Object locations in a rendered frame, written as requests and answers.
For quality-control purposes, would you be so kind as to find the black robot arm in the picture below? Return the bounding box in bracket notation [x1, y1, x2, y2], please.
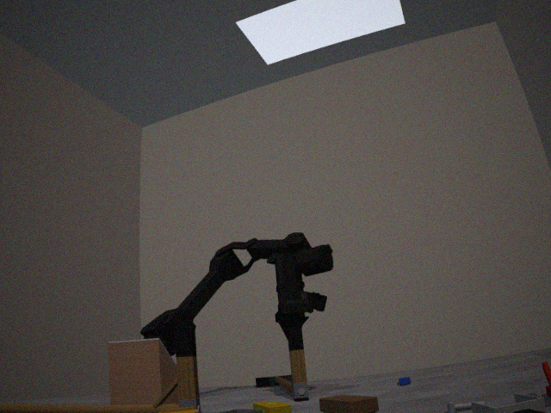
[140, 232, 333, 356]

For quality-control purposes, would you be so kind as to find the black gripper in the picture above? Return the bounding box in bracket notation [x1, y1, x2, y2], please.
[275, 277, 313, 339]

